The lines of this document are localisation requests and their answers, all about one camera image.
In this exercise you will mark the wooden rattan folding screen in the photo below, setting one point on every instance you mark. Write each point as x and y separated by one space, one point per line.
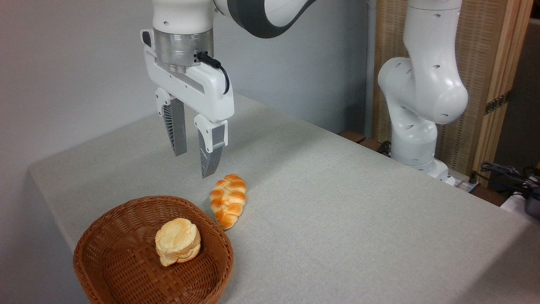
481 55

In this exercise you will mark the grey tablecloth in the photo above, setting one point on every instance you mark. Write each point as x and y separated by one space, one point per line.
337 219

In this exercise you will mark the grey vertical wall pipe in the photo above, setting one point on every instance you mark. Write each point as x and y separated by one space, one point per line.
370 63

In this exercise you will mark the black screen hinge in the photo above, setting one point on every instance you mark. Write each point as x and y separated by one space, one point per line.
497 102

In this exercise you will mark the brown woven wicker basket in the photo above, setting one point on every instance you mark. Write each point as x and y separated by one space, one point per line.
122 261

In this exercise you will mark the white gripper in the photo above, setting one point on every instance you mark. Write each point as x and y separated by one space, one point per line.
185 86

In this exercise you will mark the braided golden bread loaf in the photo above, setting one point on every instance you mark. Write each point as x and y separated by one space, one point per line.
228 202

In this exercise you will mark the round pale bread roll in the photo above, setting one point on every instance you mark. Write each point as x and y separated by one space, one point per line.
178 241

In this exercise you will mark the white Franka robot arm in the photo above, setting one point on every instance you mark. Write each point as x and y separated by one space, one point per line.
422 84

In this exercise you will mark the dark grey device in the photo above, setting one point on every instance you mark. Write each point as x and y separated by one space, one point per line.
533 204

